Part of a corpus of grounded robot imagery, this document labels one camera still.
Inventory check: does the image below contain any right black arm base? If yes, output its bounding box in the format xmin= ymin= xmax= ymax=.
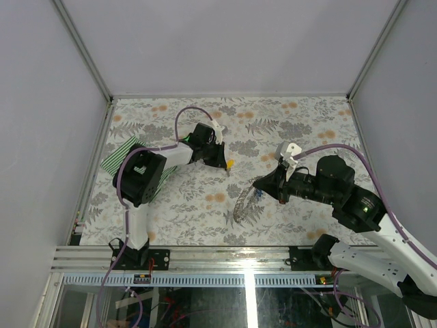
xmin=285 ymin=234 xmax=339 ymax=271

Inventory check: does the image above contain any aluminium front rail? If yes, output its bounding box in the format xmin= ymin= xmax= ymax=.
xmin=51 ymin=246 xmax=291 ymax=274

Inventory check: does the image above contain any right aluminium frame post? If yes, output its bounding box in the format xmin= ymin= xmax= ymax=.
xmin=346 ymin=0 xmax=410 ymax=102

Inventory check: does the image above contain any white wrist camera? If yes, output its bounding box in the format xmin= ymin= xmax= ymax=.
xmin=210 ymin=120 xmax=226 ymax=145
xmin=274 ymin=141 xmax=302 ymax=182

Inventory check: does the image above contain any left aluminium frame post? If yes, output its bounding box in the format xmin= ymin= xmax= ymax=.
xmin=49 ymin=0 xmax=113 ymax=103

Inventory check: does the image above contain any yellow key tag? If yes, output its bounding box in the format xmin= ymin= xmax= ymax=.
xmin=226 ymin=159 xmax=234 ymax=176

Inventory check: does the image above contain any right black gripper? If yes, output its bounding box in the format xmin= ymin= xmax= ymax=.
xmin=253 ymin=161 xmax=338 ymax=205

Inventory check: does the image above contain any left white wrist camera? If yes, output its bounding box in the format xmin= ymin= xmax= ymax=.
xmin=210 ymin=120 xmax=226 ymax=145

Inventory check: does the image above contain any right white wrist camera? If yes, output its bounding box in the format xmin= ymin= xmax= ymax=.
xmin=274 ymin=141 xmax=302 ymax=182

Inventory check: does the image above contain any metal key ring disc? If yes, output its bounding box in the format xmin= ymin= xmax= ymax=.
xmin=233 ymin=185 xmax=264 ymax=227

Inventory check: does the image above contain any green striped cloth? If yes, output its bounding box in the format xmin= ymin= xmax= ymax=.
xmin=100 ymin=136 xmax=178 ymax=200

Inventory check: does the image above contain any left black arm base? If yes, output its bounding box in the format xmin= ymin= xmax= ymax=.
xmin=113 ymin=242 xmax=171 ymax=271

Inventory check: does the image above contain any aluminium frame post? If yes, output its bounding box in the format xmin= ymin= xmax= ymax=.
xmin=346 ymin=0 xmax=410 ymax=102
xmin=49 ymin=0 xmax=113 ymax=103

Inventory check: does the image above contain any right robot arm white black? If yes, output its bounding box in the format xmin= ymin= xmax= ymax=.
xmin=253 ymin=155 xmax=436 ymax=320

